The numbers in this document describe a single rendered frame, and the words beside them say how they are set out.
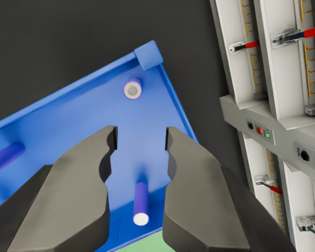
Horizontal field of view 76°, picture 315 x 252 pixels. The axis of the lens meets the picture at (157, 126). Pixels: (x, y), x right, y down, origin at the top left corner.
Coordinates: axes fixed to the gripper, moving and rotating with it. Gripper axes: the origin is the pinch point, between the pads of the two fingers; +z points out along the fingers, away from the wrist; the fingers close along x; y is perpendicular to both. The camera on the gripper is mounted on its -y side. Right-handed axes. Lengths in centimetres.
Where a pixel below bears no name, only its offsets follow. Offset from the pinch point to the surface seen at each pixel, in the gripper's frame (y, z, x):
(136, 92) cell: -0.1, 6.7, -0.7
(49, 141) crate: 8.5, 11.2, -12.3
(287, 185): 27.5, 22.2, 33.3
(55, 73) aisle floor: 13, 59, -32
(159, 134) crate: 7.6, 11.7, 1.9
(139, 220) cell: 14.0, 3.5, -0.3
